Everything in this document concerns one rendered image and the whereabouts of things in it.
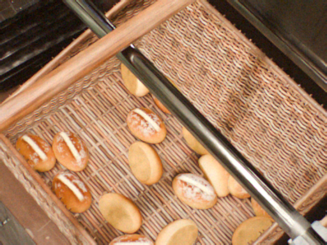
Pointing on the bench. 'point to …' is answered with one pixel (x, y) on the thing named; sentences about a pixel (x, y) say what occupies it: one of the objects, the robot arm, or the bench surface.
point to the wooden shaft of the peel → (87, 60)
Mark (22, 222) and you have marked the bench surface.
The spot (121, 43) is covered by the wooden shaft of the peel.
